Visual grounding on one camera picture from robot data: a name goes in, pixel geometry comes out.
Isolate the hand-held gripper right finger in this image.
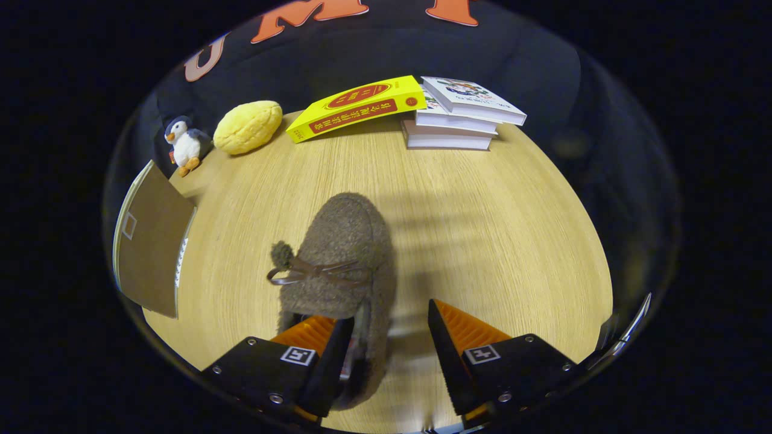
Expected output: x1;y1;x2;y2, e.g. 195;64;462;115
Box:
427;298;578;430

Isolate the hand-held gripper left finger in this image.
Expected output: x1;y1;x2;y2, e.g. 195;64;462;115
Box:
201;315;356;426

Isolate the brown fuzzy shoe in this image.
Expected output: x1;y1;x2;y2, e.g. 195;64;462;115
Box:
267;192;397;412

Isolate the brown fabric storage box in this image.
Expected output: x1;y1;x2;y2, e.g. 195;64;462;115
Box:
113;160;198;319

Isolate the brown spine book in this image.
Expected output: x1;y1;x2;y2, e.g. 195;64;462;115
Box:
402;119;494;151

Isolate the yellow bread plush toy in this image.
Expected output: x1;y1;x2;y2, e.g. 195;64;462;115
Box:
213;101;283;156

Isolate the yellow book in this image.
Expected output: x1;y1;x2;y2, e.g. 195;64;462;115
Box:
286;75;427;143

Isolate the penguin plush toy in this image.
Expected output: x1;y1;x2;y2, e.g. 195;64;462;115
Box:
164;116;213;177

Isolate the white illustrated book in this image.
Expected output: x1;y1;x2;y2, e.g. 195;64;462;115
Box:
420;77;527;126

